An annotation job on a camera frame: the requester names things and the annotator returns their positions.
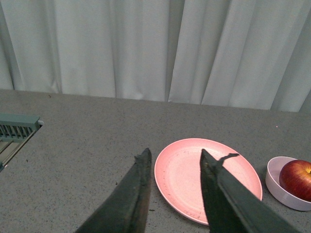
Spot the pale pink bowl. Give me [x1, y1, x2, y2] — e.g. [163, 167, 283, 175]
[265, 156, 311, 211]

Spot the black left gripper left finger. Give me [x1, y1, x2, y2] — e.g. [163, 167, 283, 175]
[77, 148, 152, 233]

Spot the red apple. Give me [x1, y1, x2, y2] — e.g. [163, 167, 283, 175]
[279, 160, 311, 202]

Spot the teal slotted rack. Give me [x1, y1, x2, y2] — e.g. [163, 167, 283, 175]
[0, 113, 44, 170]

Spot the pink plate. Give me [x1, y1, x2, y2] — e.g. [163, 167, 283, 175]
[154, 138, 263, 226]

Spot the white curtain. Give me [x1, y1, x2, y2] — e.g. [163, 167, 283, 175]
[0, 0, 311, 113]

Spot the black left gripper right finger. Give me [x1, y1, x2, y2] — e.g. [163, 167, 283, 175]
[200, 150, 298, 233]

